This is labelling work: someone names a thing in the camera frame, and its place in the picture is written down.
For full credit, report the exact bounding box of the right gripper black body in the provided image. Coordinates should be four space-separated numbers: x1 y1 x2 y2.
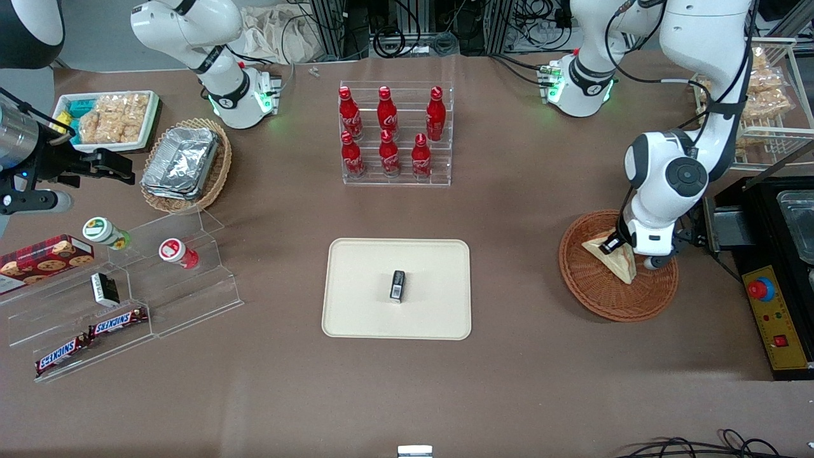
26 141 97 186

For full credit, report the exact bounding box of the triangular sandwich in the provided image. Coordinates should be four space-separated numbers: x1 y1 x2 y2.
581 232 638 286

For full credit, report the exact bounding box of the round brown wicker basket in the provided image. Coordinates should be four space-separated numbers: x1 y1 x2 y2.
558 209 680 323

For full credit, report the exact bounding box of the aluminium foil tray stack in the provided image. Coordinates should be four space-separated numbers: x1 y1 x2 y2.
141 125 221 202

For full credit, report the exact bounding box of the oval light wicker basket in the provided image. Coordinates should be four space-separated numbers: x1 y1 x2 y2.
139 117 233 214

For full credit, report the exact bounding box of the cream plastic serving tray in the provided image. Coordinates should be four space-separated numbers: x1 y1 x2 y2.
321 238 473 341

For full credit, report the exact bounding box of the white rectangular snack bin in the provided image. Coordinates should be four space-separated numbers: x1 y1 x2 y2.
53 90 160 155

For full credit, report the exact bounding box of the rice cracker packet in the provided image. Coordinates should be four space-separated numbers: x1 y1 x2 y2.
122 94 151 139
743 89 797 123
78 111 106 145
95 95 128 144
740 66 787 97

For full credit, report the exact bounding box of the green sunflower snack cup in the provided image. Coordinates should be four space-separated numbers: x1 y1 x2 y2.
82 216 133 251

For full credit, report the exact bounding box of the red tartan cookie box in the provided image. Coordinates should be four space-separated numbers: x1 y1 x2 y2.
0 234 95 295

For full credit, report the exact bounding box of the red lid snack cup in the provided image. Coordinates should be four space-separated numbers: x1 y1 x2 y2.
158 237 200 270

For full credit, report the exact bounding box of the black counter appliance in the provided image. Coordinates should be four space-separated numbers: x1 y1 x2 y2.
701 174 814 382

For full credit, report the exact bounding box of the steel pan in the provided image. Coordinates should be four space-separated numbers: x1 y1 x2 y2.
775 190 814 265

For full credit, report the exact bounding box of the clear acrylic tiered shelf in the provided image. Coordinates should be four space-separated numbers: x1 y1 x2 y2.
0 207 245 384

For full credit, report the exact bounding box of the Snickers chocolate bar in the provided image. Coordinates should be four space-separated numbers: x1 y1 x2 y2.
34 335 90 378
87 307 149 338

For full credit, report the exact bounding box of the yellow emergency stop box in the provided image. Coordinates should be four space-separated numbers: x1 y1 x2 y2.
742 263 813 371

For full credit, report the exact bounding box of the crumpled white cloth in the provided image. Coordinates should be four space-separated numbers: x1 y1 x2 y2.
240 4 320 65

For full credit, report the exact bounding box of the red cola bottle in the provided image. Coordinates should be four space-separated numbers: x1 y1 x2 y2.
340 131 367 179
411 133 434 181
425 87 448 142
378 129 402 178
338 86 364 141
376 86 399 136

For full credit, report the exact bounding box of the clear acrylic bottle rack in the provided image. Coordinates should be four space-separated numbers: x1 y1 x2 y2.
338 80 456 188

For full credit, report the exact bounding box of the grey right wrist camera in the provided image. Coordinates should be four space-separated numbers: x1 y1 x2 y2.
0 189 74 215

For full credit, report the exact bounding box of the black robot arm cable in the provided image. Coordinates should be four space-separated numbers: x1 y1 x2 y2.
604 0 762 135

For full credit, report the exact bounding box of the white wire rack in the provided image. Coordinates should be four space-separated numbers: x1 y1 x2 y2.
691 36 814 173

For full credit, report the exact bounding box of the black cable bundle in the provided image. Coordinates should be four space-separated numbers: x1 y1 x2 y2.
612 428 814 458
280 0 573 61

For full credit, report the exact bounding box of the aluminium equipment frame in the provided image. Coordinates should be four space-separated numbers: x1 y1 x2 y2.
308 0 574 59

